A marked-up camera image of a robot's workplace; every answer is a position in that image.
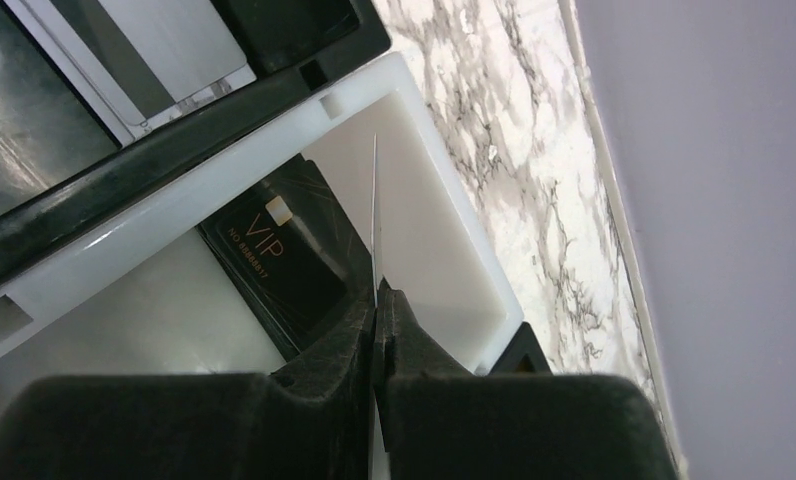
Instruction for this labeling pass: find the black card bin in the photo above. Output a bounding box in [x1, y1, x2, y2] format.
[0, 1, 391, 285]
[490, 322, 552, 374]

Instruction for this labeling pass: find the black right card bin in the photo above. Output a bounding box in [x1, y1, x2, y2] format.
[490, 322, 552, 374]

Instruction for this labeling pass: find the silver card in left bin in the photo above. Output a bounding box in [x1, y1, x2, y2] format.
[6, 0, 257, 146]

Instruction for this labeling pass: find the black credit card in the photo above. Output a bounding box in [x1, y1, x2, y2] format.
[197, 155, 372, 360]
[370, 135, 380, 308]

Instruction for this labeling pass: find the white middle card bin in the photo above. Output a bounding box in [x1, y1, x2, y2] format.
[0, 53, 523, 415]

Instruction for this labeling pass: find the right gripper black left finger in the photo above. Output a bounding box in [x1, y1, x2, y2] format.
[0, 291, 376, 479]

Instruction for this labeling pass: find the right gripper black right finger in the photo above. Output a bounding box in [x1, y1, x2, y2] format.
[374, 283, 678, 479]

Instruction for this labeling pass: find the black left card bin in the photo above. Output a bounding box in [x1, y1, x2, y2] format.
[0, 1, 391, 285]

